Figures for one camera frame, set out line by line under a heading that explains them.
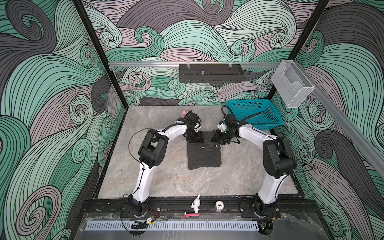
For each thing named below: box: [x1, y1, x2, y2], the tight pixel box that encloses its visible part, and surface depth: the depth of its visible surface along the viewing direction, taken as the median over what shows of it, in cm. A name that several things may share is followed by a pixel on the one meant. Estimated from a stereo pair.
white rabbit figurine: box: [191, 194, 201, 214], surface depth 74 cm
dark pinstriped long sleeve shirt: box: [187, 130, 222, 170], surface depth 90 cm
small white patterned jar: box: [214, 200, 225, 212], surface depth 71 cm
